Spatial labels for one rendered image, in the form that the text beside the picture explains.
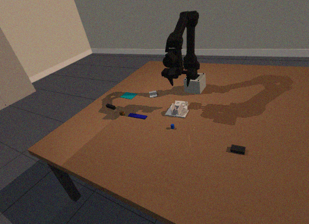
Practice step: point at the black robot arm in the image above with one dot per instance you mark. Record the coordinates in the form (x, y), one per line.
(188, 19)

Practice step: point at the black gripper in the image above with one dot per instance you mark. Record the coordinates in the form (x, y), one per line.
(189, 73)

